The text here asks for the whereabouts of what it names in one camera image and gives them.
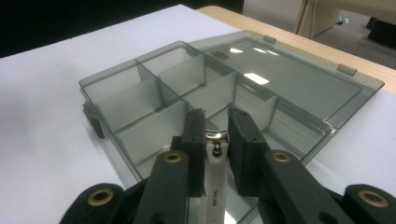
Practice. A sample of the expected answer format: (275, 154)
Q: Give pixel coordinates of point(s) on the white nail clipper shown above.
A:
(216, 174)

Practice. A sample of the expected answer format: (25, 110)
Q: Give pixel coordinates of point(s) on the grey transparent organizer box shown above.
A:
(155, 102)

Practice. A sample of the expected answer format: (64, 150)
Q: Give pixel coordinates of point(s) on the beige wooden desk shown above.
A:
(323, 15)

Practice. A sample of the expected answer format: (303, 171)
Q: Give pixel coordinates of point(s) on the small teal item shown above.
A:
(342, 20)

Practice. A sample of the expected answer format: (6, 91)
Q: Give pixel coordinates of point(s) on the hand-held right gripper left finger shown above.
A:
(193, 149)

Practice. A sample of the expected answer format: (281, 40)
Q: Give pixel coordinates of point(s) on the black case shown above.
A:
(384, 31)

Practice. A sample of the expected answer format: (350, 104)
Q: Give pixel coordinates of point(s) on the black curtain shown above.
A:
(77, 21)

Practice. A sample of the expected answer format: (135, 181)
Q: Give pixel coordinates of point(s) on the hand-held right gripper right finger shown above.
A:
(246, 152)

